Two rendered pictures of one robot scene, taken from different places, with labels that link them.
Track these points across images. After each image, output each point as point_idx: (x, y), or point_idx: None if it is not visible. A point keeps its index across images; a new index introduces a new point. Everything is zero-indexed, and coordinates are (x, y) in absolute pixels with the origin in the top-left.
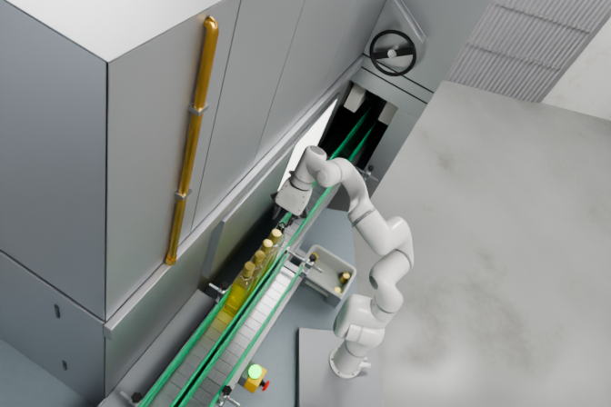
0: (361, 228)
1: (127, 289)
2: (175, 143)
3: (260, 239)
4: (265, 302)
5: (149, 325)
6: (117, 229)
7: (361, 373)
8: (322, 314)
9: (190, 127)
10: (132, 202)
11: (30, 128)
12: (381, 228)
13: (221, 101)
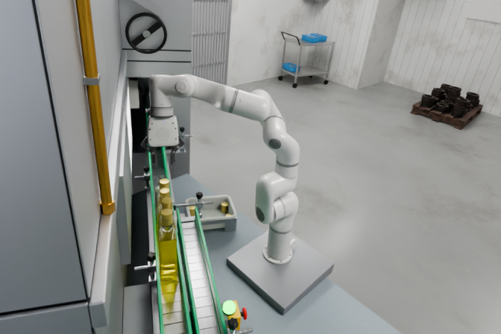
0: (239, 106)
1: (90, 241)
2: None
3: (139, 228)
4: (190, 253)
5: (114, 329)
6: (57, 82)
7: (294, 250)
8: (232, 241)
9: None
10: (57, 33)
11: None
12: (253, 96)
13: None
